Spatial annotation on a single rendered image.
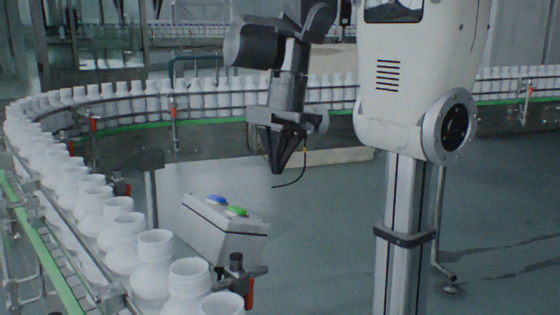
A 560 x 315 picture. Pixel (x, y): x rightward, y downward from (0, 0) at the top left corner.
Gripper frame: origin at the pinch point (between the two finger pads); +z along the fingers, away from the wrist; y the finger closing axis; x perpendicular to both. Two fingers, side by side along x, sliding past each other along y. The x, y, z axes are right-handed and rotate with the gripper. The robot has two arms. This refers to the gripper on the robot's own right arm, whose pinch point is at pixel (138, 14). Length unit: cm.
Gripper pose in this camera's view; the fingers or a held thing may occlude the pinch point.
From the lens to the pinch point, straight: 90.3
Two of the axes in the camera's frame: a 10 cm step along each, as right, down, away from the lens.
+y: -8.0, 1.7, -5.8
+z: 0.0, 9.6, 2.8
